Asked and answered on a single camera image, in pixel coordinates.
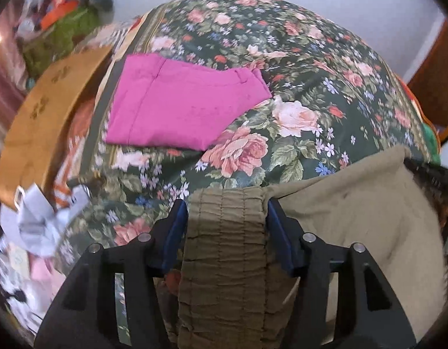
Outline olive green pants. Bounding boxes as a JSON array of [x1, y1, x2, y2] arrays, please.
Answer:
[[178, 146, 447, 348]]

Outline white papers pile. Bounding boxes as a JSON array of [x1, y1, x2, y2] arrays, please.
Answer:
[[0, 184, 90, 258]]

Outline wooden lap desk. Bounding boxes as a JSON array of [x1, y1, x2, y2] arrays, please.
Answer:
[[0, 46, 112, 210]]

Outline colourful fleece blanket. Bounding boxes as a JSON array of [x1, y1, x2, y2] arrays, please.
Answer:
[[397, 76, 441, 165]]

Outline dark floral bedspread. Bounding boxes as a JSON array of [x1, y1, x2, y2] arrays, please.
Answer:
[[56, 0, 434, 349]]

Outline magenta folded pants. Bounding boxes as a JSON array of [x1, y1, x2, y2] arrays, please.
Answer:
[[106, 54, 271, 151]]

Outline brown wooden door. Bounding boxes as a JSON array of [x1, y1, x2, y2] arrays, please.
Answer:
[[408, 21, 448, 128]]

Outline green storage bag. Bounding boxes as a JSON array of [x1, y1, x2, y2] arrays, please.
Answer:
[[21, 7, 100, 80]]

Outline orange box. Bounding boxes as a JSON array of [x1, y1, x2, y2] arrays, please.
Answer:
[[40, 0, 79, 30]]

